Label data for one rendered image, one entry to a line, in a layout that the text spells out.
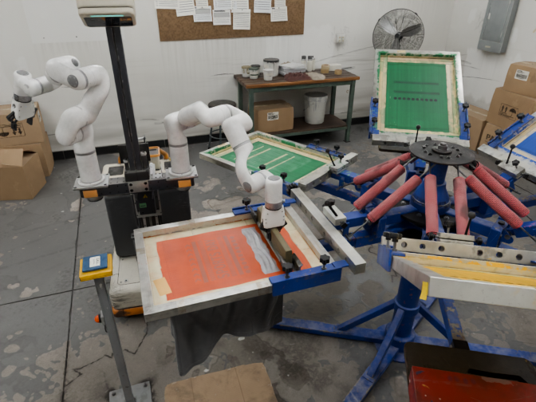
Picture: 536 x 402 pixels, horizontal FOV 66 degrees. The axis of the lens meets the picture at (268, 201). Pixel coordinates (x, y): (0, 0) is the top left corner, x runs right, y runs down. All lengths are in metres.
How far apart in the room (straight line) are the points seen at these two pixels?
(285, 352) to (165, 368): 0.72
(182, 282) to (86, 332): 1.41
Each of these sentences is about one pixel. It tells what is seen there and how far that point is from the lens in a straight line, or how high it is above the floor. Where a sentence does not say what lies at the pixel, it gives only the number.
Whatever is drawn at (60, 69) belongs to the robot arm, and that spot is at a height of 1.70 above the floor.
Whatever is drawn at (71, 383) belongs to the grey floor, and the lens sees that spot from 2.80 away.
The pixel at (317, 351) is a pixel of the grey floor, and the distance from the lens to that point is 2.73.
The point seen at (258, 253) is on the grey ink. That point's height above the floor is 0.96.
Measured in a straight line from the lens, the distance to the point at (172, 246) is 1.94.
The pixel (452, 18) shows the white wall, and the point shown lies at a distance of 7.03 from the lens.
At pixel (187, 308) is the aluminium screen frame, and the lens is 1.59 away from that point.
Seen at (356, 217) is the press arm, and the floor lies 1.04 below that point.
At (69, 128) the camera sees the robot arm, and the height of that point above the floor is 1.46.
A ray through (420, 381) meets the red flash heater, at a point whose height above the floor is 1.10.
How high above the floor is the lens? 2.06
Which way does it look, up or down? 29 degrees down
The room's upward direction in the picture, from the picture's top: straight up
